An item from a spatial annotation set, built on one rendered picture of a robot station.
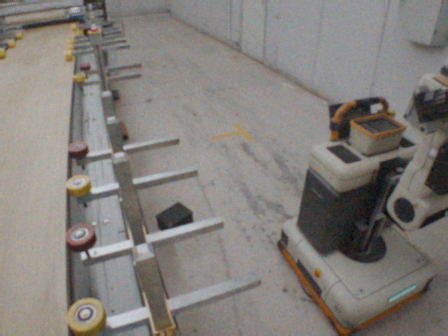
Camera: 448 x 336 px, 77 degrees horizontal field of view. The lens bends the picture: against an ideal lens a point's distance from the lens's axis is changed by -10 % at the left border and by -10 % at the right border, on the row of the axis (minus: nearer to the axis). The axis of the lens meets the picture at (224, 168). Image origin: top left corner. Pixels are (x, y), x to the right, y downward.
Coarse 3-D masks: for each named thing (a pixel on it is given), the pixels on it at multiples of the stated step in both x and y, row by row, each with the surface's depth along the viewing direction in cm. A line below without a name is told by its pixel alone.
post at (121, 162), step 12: (120, 156) 68; (120, 168) 68; (120, 180) 70; (132, 180) 71; (120, 192) 71; (132, 192) 73; (132, 204) 75; (132, 216) 77; (132, 228) 79; (144, 240) 82
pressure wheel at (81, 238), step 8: (72, 232) 80; (80, 232) 80; (88, 232) 80; (72, 240) 78; (80, 240) 78; (88, 240) 78; (96, 240) 82; (72, 248) 78; (80, 248) 78; (88, 248) 79
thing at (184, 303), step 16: (256, 272) 78; (208, 288) 74; (224, 288) 74; (240, 288) 75; (176, 304) 70; (192, 304) 71; (208, 304) 73; (112, 320) 66; (128, 320) 66; (144, 320) 67
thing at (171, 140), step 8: (176, 136) 134; (136, 144) 128; (144, 144) 128; (152, 144) 129; (160, 144) 131; (168, 144) 132; (176, 144) 134; (96, 152) 123; (104, 152) 123; (128, 152) 127; (136, 152) 128; (80, 160) 120; (88, 160) 121; (96, 160) 123
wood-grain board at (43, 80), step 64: (0, 64) 233; (64, 64) 221; (0, 128) 134; (64, 128) 132; (0, 192) 95; (64, 192) 95; (0, 256) 73; (64, 256) 74; (0, 320) 59; (64, 320) 60
